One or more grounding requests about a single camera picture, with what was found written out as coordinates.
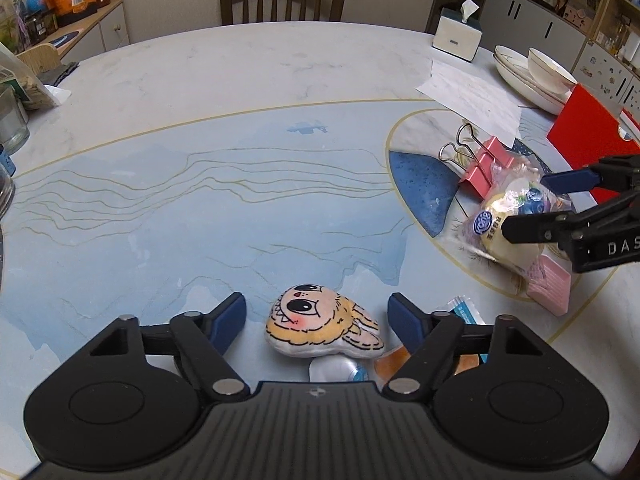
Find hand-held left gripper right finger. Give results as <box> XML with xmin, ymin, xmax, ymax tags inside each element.
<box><xmin>384</xmin><ymin>291</ymin><xmax>549</xmax><ymax>402</ymax></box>

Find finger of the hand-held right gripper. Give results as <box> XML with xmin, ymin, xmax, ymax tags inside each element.
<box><xmin>539</xmin><ymin>154</ymin><xmax>640</xmax><ymax>195</ymax></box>
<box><xmin>501</xmin><ymin>191</ymin><xmax>640</xmax><ymax>247</ymax></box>

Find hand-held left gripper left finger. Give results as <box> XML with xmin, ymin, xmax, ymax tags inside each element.
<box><xmin>89</xmin><ymin>291</ymin><xmax>252</xmax><ymax>402</ymax></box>

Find clear bread packet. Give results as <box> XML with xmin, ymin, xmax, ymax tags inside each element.
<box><xmin>445</xmin><ymin>155</ymin><xmax>576</xmax><ymax>281</ymax></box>

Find red cardboard box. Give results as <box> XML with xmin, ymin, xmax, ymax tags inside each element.
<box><xmin>546</xmin><ymin>84</ymin><xmax>640</xmax><ymax>171</ymax></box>

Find white orange snack packet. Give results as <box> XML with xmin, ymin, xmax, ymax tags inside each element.
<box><xmin>309</xmin><ymin>296</ymin><xmax>488</xmax><ymax>385</ymax></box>

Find pink comb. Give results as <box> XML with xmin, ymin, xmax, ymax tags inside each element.
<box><xmin>525</xmin><ymin>255</ymin><xmax>571</xmax><ymax>317</ymax></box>

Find cartoon face plush toy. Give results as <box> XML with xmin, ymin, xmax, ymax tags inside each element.
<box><xmin>265</xmin><ymin>284</ymin><xmax>386</xmax><ymax>360</ymax></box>

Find pink binder clip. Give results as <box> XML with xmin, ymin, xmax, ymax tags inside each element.
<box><xmin>439</xmin><ymin>122</ymin><xmax>516</xmax><ymax>200</ymax></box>

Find white blue marble desktop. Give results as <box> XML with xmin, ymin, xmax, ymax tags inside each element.
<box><xmin>0</xmin><ymin>20</ymin><xmax>640</xmax><ymax>411</ymax></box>

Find white bowl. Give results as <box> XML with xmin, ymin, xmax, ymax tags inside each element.
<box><xmin>527</xmin><ymin>47</ymin><xmax>578</xmax><ymax>93</ymax></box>

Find white fridge with magnets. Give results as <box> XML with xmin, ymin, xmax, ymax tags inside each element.
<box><xmin>570</xmin><ymin>35</ymin><xmax>640</xmax><ymax>111</ymax></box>

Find white paper sheet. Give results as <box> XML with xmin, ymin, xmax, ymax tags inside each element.
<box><xmin>416</xmin><ymin>57</ymin><xmax>523</xmax><ymax>146</ymax></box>

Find green white tissue box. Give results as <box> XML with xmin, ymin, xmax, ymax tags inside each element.
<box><xmin>432</xmin><ymin>0</ymin><xmax>483</xmax><ymax>63</ymax></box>

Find glass cup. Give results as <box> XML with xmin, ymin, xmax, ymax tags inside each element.
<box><xmin>0</xmin><ymin>85</ymin><xmax>31</xmax><ymax>153</ymax></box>

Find grey cloth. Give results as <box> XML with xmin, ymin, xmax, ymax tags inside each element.
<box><xmin>37</xmin><ymin>61</ymin><xmax>81</xmax><ymax>86</ymax></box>

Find green white plastic bag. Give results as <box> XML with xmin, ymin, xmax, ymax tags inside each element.
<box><xmin>0</xmin><ymin>42</ymin><xmax>56</xmax><ymax>111</ymax></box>

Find white side cabinet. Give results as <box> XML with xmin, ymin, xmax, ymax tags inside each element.
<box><xmin>15</xmin><ymin>0</ymin><xmax>131</xmax><ymax>61</ymax></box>

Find light wooden chair back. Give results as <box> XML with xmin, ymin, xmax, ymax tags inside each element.
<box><xmin>17</xmin><ymin>44</ymin><xmax>63</xmax><ymax>81</ymax></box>

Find dark jar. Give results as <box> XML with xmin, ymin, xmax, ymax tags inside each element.
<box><xmin>25</xmin><ymin>12</ymin><xmax>56</xmax><ymax>43</ymax></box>

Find white wall cupboard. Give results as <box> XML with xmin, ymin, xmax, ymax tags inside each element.
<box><xmin>480</xmin><ymin>0</ymin><xmax>640</xmax><ymax>51</ymax></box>

